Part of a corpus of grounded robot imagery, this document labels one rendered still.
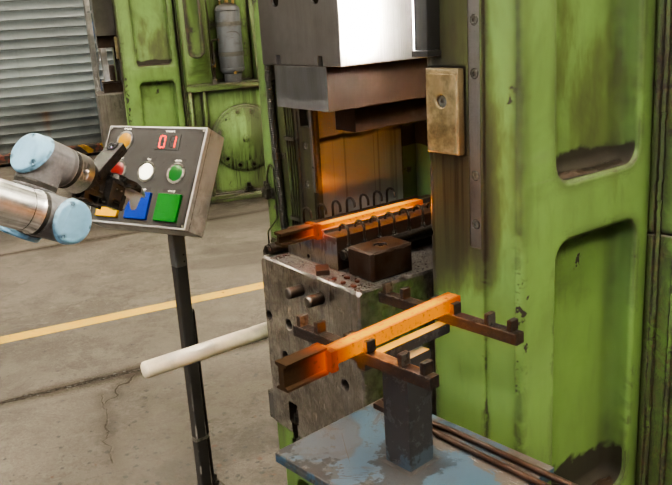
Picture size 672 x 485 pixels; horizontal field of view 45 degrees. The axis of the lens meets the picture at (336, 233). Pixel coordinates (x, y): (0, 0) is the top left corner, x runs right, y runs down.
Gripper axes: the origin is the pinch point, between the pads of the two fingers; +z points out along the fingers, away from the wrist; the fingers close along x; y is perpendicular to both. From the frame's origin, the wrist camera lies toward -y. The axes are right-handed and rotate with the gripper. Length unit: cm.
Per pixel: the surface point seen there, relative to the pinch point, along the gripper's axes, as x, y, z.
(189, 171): 4.4, -9.3, 11.1
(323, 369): 79, 36, -39
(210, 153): 7.1, -15.5, 14.5
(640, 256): 113, -3, 37
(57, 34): -556, -280, 427
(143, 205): -7.5, 0.9, 10.3
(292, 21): 43, -37, -14
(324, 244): 49, 7, 8
